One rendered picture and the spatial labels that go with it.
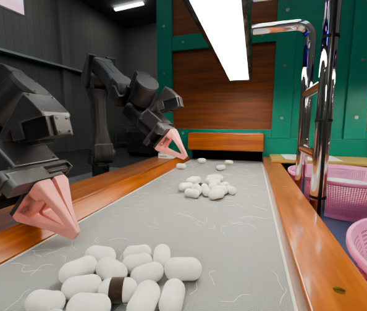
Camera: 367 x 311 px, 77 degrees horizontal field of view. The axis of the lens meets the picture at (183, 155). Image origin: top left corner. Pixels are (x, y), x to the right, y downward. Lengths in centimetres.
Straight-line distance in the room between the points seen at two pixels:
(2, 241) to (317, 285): 33
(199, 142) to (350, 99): 57
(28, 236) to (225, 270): 25
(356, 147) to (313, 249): 79
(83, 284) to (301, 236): 23
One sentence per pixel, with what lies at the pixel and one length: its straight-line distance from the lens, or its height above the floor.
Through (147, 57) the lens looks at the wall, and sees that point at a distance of 1122.
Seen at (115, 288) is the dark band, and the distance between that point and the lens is 23.
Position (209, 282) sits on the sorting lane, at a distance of 26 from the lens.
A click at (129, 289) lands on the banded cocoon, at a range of 23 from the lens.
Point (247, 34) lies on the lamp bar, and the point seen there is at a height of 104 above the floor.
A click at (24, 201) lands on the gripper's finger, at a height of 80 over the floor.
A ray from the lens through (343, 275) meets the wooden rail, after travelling 26.
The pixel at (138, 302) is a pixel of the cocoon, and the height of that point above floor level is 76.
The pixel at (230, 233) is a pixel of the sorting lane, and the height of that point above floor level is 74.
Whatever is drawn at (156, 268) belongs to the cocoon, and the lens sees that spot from 25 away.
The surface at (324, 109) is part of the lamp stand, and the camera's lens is 44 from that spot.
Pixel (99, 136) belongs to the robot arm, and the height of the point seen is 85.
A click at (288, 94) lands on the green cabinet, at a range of 100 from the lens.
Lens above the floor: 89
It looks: 8 degrees down
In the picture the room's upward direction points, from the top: straight up
